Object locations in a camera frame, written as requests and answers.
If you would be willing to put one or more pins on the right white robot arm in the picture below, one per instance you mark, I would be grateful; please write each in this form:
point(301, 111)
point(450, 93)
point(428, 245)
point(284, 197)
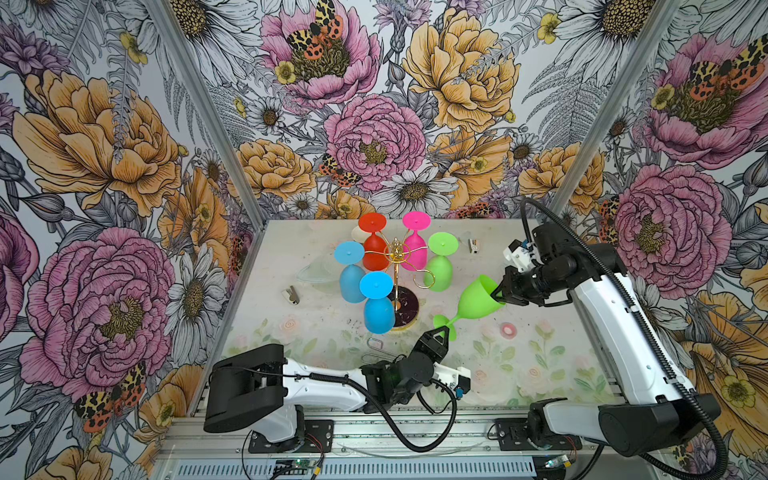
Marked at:
point(656, 406)

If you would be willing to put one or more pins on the gold wire glass rack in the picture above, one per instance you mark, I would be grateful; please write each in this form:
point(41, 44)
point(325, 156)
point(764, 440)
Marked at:
point(406, 287)

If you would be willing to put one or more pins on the blue wine glass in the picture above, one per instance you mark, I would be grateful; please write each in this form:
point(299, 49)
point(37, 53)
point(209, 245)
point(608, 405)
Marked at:
point(379, 314)
point(350, 254)

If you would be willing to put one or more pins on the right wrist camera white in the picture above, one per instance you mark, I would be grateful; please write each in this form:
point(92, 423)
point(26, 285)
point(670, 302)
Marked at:
point(522, 255)

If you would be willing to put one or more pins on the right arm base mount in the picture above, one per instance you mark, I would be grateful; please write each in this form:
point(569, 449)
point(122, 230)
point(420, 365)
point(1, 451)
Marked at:
point(512, 434)

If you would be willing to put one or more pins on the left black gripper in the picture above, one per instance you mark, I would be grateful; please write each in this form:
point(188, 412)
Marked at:
point(429, 341)

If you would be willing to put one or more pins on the small tan clip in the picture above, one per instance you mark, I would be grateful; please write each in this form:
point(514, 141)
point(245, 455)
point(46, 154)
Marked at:
point(291, 295)

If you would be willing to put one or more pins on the pink wine glass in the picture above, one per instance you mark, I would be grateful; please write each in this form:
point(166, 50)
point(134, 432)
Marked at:
point(415, 247)

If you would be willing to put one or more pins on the brown paper cup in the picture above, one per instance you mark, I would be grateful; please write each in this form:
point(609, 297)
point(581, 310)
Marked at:
point(359, 235)

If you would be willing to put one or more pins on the metal wire tongs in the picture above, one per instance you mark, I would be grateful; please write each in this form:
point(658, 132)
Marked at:
point(376, 345)

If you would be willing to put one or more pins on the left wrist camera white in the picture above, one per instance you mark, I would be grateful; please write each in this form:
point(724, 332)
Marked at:
point(457, 379)

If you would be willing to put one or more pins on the red wine glass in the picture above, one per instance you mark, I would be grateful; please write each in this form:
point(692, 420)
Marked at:
point(375, 246)

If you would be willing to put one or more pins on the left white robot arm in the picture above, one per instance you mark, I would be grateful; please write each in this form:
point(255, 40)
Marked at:
point(266, 391)

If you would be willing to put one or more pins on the green wine glass front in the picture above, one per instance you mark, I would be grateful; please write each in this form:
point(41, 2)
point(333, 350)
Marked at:
point(475, 302)

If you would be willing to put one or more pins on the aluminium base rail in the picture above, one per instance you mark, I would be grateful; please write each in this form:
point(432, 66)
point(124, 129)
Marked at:
point(365, 447)

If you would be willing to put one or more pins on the blue wine glass rear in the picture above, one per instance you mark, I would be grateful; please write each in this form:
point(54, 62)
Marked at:
point(350, 254)

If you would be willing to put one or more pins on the green wine glass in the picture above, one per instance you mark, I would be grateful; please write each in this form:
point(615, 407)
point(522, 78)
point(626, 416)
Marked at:
point(475, 302)
point(439, 269)

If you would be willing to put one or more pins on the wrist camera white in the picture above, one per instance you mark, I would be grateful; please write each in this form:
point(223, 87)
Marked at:
point(457, 379)
point(522, 255)

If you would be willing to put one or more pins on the clear plastic bowl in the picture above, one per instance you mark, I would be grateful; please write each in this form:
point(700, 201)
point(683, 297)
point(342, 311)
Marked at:
point(323, 269)

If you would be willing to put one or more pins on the blue wine glass front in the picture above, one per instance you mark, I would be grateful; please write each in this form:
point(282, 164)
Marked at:
point(379, 314)

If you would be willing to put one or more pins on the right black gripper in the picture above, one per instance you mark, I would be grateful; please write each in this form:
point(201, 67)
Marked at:
point(511, 290)

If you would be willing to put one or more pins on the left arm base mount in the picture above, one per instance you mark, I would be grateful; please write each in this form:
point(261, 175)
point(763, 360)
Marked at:
point(312, 436)

